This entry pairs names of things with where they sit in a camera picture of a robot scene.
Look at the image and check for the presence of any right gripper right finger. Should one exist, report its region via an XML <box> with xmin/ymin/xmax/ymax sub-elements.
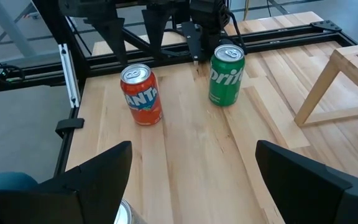
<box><xmin>255</xmin><ymin>139</ymin><xmax>358</xmax><ymax>224</ymax></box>

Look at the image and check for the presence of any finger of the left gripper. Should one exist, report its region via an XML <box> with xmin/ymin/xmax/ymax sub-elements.
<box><xmin>83</xmin><ymin>16</ymin><xmax>128</xmax><ymax>67</ymax></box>
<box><xmin>141</xmin><ymin>7</ymin><xmax>174</xmax><ymax>59</ymax></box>

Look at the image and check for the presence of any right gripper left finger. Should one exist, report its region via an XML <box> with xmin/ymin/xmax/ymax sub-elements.
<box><xmin>0</xmin><ymin>140</ymin><xmax>134</xmax><ymax>224</ymax></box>

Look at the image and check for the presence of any blue silver Red Bull can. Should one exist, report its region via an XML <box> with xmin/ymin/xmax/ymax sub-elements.
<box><xmin>113</xmin><ymin>198</ymin><xmax>149</xmax><ymax>224</ymax></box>

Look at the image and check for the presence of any orange Fanta can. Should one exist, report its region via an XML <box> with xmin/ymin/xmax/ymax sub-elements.
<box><xmin>119</xmin><ymin>63</ymin><xmax>163</xmax><ymax>126</ymax></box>

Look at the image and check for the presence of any green Sprite can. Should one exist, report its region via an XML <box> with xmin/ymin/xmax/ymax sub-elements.
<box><xmin>208</xmin><ymin>44</ymin><xmax>246</xmax><ymax>107</ymax></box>

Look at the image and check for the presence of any wooden slatted shelf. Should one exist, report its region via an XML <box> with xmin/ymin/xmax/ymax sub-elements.
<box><xmin>293</xmin><ymin>42</ymin><xmax>358</xmax><ymax>128</ymax></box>

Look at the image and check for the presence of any black table clamp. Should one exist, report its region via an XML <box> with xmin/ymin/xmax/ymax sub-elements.
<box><xmin>54</xmin><ymin>117</ymin><xmax>85</xmax><ymax>139</ymax></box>

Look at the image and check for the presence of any blue rounded object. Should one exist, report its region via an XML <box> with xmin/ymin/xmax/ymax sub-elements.
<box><xmin>0</xmin><ymin>172</ymin><xmax>39</xmax><ymax>191</ymax></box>

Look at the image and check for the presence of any grey metal beam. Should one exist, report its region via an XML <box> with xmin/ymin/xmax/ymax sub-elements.
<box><xmin>0</xmin><ymin>0</ymin><xmax>39</xmax><ymax>58</ymax></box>

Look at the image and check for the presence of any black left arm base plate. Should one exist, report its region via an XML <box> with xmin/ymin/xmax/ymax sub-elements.
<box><xmin>181</xmin><ymin>21</ymin><xmax>204</xmax><ymax>63</ymax></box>

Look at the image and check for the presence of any silver frame strip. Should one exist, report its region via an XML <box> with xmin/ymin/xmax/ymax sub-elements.
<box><xmin>58</xmin><ymin>43</ymin><xmax>81</xmax><ymax>109</ymax></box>

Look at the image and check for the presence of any yellow cable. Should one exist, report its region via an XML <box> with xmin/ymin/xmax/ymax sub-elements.
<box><xmin>242</xmin><ymin>0</ymin><xmax>250</xmax><ymax>21</ymax></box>

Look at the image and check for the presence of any black metal table frame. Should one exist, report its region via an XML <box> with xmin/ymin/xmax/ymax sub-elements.
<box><xmin>0</xmin><ymin>0</ymin><xmax>358</xmax><ymax>178</ymax></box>

